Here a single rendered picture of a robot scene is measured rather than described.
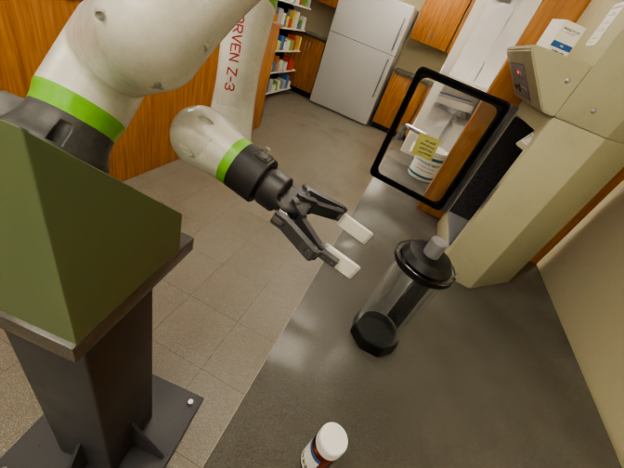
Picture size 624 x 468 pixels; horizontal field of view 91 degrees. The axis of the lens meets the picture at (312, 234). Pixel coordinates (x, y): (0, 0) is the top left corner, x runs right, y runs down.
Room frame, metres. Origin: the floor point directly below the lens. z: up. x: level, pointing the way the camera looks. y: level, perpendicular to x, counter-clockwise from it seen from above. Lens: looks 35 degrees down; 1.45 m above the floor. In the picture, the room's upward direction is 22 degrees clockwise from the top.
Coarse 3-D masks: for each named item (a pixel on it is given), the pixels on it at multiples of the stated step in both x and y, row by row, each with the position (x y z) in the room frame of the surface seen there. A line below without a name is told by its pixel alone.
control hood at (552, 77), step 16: (512, 48) 1.01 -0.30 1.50; (528, 48) 0.81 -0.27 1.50; (544, 48) 0.79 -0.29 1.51; (528, 64) 0.83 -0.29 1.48; (544, 64) 0.78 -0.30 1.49; (560, 64) 0.78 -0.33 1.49; (576, 64) 0.77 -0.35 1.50; (528, 80) 0.85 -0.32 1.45; (544, 80) 0.78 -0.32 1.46; (560, 80) 0.77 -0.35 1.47; (576, 80) 0.77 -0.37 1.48; (544, 96) 0.77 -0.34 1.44; (560, 96) 0.77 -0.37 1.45; (544, 112) 0.77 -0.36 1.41
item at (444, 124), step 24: (432, 96) 1.14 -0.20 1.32; (456, 96) 1.12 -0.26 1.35; (408, 120) 1.15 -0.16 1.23; (432, 120) 1.13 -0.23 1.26; (456, 120) 1.11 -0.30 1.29; (480, 120) 1.09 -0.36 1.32; (408, 144) 1.14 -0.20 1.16; (432, 144) 1.12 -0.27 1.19; (456, 144) 1.10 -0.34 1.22; (384, 168) 1.15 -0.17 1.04; (408, 168) 1.13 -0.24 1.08; (432, 168) 1.11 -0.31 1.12; (456, 168) 1.09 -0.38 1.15; (432, 192) 1.09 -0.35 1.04
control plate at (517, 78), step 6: (516, 66) 0.97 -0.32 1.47; (522, 66) 0.90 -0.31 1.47; (516, 72) 0.98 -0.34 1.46; (522, 72) 0.91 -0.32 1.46; (516, 78) 1.00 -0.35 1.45; (522, 78) 0.92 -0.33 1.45; (522, 84) 0.94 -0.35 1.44; (516, 90) 1.03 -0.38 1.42; (522, 90) 0.95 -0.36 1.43; (522, 96) 0.96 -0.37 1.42; (528, 96) 0.88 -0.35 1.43
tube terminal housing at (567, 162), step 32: (608, 0) 0.95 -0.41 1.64; (608, 32) 0.82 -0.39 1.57; (608, 64) 0.76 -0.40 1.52; (576, 96) 0.77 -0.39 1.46; (608, 96) 0.76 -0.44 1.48; (544, 128) 0.77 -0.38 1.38; (576, 128) 0.76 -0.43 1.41; (608, 128) 0.75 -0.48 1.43; (544, 160) 0.76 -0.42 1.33; (576, 160) 0.75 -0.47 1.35; (608, 160) 0.81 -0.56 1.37; (512, 192) 0.76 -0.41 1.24; (544, 192) 0.75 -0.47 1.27; (576, 192) 0.80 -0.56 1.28; (480, 224) 0.77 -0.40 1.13; (512, 224) 0.76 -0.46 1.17; (544, 224) 0.80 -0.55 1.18; (448, 256) 0.77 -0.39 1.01; (480, 256) 0.76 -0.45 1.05; (512, 256) 0.79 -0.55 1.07
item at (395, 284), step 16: (400, 256) 0.43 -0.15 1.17; (400, 272) 0.42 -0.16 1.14; (416, 272) 0.40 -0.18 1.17; (384, 288) 0.43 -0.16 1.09; (400, 288) 0.41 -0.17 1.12; (416, 288) 0.40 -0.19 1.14; (432, 288) 0.40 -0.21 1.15; (368, 304) 0.44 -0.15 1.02; (384, 304) 0.41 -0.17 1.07; (400, 304) 0.40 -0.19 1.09; (416, 304) 0.40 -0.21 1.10; (368, 320) 0.42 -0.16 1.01; (384, 320) 0.41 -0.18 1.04; (400, 320) 0.40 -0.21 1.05; (368, 336) 0.41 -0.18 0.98; (384, 336) 0.40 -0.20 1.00; (400, 336) 0.42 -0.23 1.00
